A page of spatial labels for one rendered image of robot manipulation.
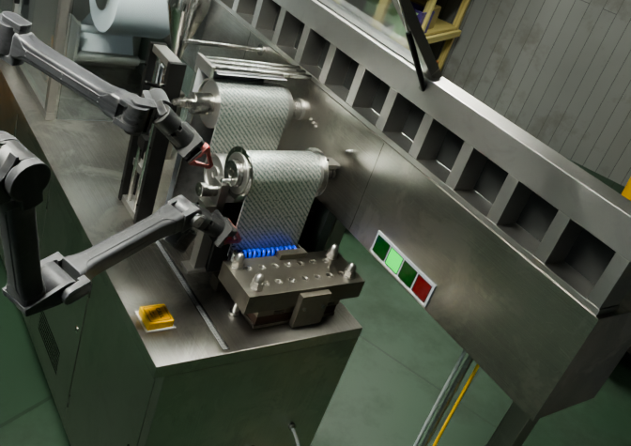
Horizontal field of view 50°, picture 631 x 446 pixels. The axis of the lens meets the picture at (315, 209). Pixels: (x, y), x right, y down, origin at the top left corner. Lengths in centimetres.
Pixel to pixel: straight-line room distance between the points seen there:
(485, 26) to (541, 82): 85
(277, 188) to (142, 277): 46
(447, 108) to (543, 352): 62
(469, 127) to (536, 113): 611
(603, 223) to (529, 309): 27
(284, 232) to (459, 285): 57
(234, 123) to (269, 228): 32
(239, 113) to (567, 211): 97
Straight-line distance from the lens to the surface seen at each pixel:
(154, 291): 195
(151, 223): 167
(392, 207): 187
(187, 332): 184
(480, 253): 168
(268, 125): 208
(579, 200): 152
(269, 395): 205
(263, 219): 194
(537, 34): 772
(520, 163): 160
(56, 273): 154
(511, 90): 783
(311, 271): 198
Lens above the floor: 209
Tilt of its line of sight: 27 degrees down
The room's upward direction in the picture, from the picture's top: 20 degrees clockwise
